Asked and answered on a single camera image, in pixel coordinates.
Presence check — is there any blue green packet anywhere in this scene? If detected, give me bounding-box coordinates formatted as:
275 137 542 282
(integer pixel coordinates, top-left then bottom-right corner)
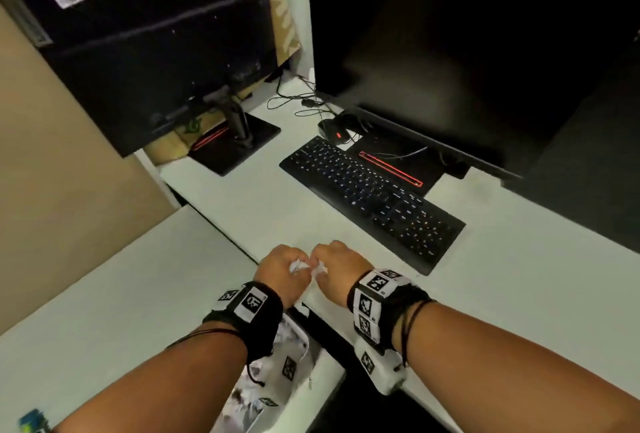
18 409 53 433

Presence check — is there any white paper tissue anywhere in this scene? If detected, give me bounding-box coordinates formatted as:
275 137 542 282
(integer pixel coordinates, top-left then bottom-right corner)
289 258 329 280

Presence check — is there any black monitor stand red stripe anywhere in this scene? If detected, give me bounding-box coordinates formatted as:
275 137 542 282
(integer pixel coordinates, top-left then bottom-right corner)
188 92 282 177

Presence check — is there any person's right forearm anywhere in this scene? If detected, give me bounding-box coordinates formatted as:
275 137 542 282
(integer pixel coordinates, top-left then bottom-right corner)
392 302 640 433

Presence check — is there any black wrist camera band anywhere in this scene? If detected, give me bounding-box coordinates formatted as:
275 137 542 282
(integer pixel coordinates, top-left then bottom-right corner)
347 268 437 396
202 281 285 388

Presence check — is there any black left wrist camera band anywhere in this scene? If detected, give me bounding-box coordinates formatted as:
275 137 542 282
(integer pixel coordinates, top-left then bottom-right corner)
202 281 285 388

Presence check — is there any black right wrist camera band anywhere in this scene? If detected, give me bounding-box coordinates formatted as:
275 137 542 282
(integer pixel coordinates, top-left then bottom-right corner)
347 268 437 396

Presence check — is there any person's left hand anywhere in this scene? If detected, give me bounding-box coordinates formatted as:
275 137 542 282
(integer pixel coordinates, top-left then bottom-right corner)
253 245 314 310

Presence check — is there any black computer mouse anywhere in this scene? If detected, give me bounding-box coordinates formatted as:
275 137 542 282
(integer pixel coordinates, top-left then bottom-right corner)
318 118 357 145

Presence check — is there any person's right hand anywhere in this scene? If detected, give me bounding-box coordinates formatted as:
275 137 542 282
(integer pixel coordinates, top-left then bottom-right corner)
310 241 375 309

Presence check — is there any large black monitor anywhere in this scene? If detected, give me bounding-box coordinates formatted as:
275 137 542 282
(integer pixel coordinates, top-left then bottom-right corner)
305 0 640 254

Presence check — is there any black cable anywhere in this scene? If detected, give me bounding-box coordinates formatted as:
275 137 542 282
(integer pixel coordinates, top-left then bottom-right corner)
266 70 337 120

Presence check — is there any black keyboard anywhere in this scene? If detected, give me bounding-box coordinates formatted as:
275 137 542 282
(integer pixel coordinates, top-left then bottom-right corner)
279 136 467 277

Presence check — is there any person's left forearm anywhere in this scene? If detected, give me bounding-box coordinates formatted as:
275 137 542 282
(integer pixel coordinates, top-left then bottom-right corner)
50 320 249 433

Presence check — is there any cardboard box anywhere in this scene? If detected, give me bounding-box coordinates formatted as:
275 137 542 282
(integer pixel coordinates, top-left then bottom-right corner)
263 0 303 68

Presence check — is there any black monitor base red stripe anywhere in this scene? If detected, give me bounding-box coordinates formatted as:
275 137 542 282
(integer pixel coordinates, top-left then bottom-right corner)
347 132 471 198

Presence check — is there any black monitor with white sticker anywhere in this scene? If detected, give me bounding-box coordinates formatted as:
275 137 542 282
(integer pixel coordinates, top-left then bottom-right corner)
0 0 279 158

